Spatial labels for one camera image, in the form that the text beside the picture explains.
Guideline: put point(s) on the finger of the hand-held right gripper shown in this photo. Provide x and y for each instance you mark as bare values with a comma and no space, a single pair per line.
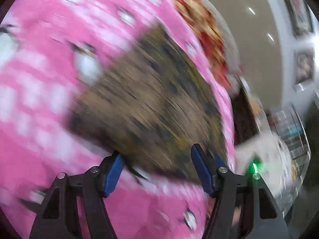
219,160

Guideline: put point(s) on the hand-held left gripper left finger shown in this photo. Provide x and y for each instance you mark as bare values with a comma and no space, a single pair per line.
113,174

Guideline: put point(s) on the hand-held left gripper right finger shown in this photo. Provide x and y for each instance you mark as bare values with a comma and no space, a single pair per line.
202,169

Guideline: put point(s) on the brown blue floral patterned garment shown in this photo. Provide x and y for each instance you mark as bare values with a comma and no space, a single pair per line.
149,99

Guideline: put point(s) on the white ornate upholstered chair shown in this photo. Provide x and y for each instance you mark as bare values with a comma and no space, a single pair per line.
269,149

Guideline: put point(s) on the metal stair railing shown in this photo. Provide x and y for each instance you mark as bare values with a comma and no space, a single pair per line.
299,134

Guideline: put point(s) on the pink penguin print blanket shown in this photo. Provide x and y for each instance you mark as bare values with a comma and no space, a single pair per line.
44,104

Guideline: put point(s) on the red floral quilt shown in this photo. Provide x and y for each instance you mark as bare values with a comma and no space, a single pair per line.
209,34

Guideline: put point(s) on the round ceiling light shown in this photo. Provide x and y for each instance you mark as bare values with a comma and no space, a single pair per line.
270,36
251,10

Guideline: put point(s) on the small framed wall picture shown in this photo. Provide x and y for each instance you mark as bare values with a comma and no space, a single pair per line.
304,66

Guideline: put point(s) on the large framed wall picture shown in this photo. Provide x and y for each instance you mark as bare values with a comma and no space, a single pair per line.
297,7

